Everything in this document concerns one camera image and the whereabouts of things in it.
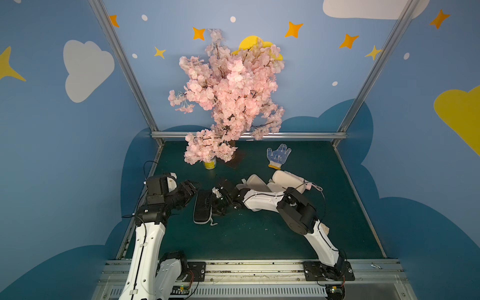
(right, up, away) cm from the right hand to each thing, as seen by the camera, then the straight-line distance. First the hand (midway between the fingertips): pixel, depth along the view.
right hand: (204, 208), depth 87 cm
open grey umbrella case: (+25, +11, +14) cm, 30 cm away
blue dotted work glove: (+41, +25, +27) cm, 55 cm away
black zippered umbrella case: (0, +2, -6) cm, 7 cm away
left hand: (0, +12, -11) cm, 17 cm away
